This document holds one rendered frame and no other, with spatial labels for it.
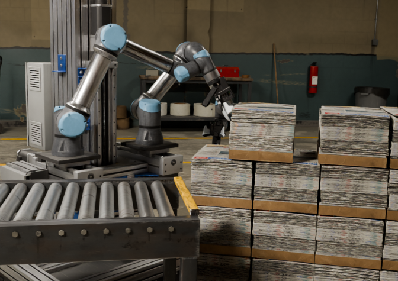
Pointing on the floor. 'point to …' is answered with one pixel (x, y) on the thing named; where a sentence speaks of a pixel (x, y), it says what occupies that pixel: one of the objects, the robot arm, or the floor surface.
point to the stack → (270, 216)
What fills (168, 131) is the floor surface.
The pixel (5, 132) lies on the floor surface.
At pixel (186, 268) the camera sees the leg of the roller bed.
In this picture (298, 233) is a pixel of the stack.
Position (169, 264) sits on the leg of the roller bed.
